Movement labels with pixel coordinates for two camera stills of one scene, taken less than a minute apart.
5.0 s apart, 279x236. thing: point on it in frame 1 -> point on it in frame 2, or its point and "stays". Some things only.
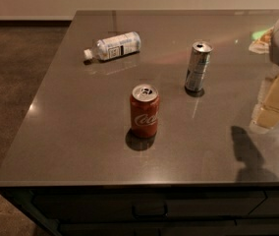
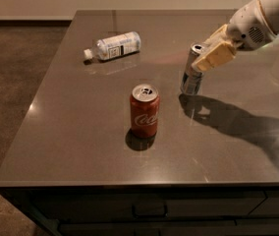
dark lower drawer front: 188,227 stays
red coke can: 144,110 stays
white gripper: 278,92 -> 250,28
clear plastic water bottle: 114,46 stays
